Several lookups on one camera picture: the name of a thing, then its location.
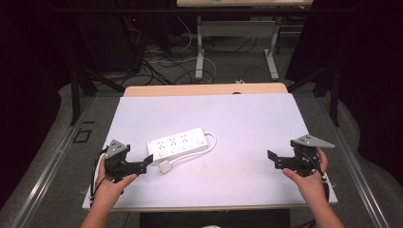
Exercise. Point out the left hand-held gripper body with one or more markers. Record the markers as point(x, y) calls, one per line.
point(118, 158)

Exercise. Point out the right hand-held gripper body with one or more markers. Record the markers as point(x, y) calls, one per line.
point(305, 155)

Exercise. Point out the white power strip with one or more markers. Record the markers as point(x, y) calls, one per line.
point(177, 144)
point(211, 144)

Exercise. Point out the person's right hand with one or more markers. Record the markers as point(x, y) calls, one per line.
point(309, 185)

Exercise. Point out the person's left hand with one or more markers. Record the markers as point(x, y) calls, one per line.
point(109, 188)

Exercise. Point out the white plug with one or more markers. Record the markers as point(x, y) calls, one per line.
point(165, 166)

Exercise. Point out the black floor hatch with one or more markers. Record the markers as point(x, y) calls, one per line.
point(82, 136)

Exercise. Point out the black metal stand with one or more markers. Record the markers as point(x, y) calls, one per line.
point(332, 95)
point(76, 95)

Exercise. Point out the white table mat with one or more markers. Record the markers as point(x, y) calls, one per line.
point(221, 114)

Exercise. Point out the person's dark clothing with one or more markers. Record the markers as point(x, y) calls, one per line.
point(215, 219)

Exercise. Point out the wooden table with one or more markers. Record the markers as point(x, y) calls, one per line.
point(196, 89)

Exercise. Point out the black computer tower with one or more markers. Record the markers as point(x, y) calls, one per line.
point(107, 41)

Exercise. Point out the white desk with metal legs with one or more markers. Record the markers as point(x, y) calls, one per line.
point(237, 28)

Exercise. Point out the metal floor rail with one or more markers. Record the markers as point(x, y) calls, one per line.
point(47, 167)
point(355, 167)

